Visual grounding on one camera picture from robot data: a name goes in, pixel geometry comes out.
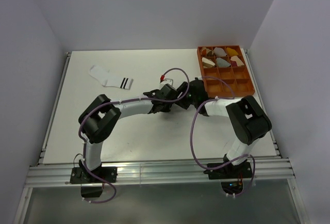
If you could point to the pink maroon rolled sock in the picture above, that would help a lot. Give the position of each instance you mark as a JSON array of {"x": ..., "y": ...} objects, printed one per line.
[{"x": 235, "y": 61}]

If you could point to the white sock black stripes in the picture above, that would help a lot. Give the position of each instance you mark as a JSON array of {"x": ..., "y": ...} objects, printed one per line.
[{"x": 109, "y": 79}]

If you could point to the grey white rolled sock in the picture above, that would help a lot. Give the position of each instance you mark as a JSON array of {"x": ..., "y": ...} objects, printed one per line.
[{"x": 220, "y": 52}]

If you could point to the yellow rolled sock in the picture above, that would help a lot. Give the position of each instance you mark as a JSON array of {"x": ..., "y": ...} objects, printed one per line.
[{"x": 231, "y": 52}]

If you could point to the orange compartment tray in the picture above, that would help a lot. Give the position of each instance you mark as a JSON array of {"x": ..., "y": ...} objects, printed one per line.
[{"x": 226, "y": 82}]

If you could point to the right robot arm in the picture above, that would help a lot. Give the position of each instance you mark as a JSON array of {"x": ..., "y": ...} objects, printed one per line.
[{"x": 249, "y": 122}]

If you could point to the brown orange rolled sock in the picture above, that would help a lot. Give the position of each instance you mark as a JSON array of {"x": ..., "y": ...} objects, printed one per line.
[{"x": 206, "y": 52}]

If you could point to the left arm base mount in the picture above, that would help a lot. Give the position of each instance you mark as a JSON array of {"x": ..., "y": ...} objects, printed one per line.
[{"x": 80, "y": 175}]

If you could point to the grey teal rolled sock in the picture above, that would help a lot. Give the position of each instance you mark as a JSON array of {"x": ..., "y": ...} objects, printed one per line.
[{"x": 222, "y": 63}]

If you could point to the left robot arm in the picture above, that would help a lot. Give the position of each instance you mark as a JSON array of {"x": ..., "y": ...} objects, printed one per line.
[{"x": 99, "y": 119}]

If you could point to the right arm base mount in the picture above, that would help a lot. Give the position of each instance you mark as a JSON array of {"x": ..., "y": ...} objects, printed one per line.
[{"x": 243, "y": 170}]

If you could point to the aluminium front rail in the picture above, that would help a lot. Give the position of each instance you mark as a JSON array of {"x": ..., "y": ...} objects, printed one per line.
[{"x": 162, "y": 172}]

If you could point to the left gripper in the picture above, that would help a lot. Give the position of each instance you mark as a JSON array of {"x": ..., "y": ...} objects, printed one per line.
[{"x": 166, "y": 109}]

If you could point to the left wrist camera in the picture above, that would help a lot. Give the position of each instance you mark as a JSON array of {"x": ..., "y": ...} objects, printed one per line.
[{"x": 164, "y": 81}]

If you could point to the white brown rolled sock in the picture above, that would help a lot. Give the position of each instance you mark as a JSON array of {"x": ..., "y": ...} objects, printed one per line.
[{"x": 208, "y": 63}]

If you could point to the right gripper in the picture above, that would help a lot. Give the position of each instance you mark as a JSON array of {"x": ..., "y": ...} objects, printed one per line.
[{"x": 182, "y": 88}]

